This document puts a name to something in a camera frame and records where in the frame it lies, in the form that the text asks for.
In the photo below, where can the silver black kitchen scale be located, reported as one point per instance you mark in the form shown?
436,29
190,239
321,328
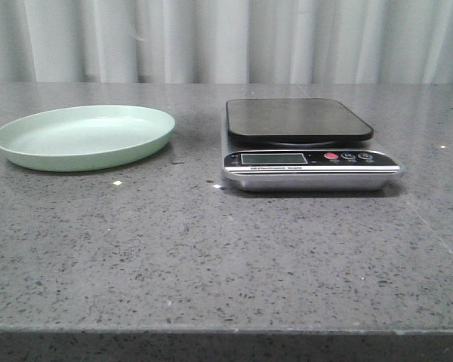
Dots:
301,145

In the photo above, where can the light green round plate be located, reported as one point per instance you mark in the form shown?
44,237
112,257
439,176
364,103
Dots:
85,138

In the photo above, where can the white pleated curtain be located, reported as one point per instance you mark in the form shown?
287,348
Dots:
293,42

